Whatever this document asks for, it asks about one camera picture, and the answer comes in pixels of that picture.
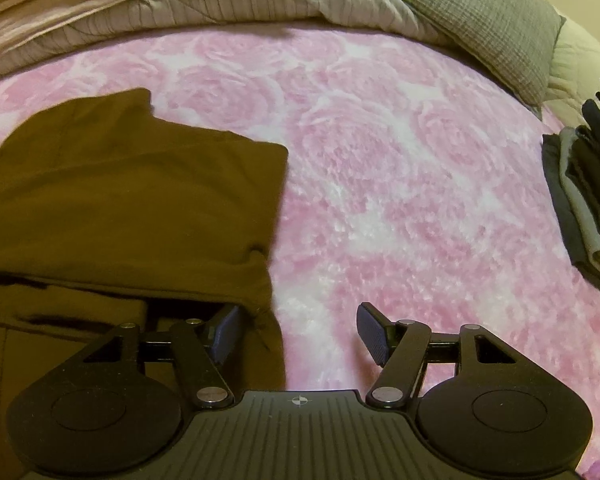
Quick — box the pink rose-patterned blanket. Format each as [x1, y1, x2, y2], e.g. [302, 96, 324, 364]
[0, 27, 600, 480]

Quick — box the pink quilt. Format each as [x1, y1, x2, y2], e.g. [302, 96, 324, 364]
[0, 0, 326, 88]

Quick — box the dark grey garment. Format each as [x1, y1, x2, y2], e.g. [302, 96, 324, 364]
[542, 129, 600, 268]

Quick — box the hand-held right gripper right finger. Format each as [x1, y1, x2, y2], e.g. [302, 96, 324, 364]
[356, 302, 520, 409]

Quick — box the brown garment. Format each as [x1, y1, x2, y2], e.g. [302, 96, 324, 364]
[0, 87, 290, 461]

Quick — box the cream bedding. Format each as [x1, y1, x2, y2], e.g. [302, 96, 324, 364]
[535, 17, 600, 121]

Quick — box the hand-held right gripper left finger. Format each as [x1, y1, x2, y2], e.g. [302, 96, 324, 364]
[82, 303, 242, 409]

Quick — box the grey checked pillow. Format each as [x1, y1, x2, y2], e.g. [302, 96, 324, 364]
[392, 0, 567, 107]

